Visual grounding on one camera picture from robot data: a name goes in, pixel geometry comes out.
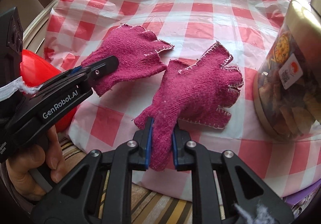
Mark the magenta knitted glove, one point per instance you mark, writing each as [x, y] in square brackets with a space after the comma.
[195, 88]
[133, 51]

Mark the person's left hand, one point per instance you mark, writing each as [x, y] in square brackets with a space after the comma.
[20, 176]

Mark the glass jar with metal lid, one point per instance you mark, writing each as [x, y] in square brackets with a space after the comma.
[283, 103]

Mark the red thermos bottle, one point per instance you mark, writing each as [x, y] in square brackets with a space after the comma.
[37, 68]

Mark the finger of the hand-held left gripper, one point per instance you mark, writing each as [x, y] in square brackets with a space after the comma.
[75, 71]
[105, 66]

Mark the red checked plastic tablecloth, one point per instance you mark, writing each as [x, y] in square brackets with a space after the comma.
[200, 0]

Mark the striped velvet cushion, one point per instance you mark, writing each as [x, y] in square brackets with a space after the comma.
[150, 199]

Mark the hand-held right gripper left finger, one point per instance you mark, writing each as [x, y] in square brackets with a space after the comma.
[148, 143]

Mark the purple cardboard box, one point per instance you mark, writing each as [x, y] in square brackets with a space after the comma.
[298, 201]

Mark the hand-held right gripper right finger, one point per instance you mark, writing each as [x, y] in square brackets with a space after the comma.
[175, 153]

